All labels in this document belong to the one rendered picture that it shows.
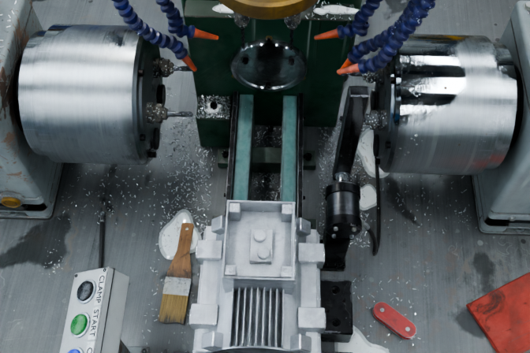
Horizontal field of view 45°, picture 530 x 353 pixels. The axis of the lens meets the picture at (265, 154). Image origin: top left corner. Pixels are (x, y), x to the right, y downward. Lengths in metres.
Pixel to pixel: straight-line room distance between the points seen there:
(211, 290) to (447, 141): 0.45
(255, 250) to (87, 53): 0.43
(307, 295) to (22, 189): 0.60
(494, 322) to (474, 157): 0.34
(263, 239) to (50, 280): 0.53
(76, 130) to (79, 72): 0.10
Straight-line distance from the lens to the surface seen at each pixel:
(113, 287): 1.00
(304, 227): 0.99
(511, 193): 1.23
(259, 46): 1.18
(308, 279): 0.98
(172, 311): 1.24
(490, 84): 1.10
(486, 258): 1.35
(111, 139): 1.10
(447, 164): 1.13
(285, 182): 1.21
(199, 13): 1.16
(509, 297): 1.32
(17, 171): 1.23
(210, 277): 0.98
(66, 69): 1.10
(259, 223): 0.96
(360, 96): 0.92
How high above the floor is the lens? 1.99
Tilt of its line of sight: 60 degrees down
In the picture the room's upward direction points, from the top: straight up
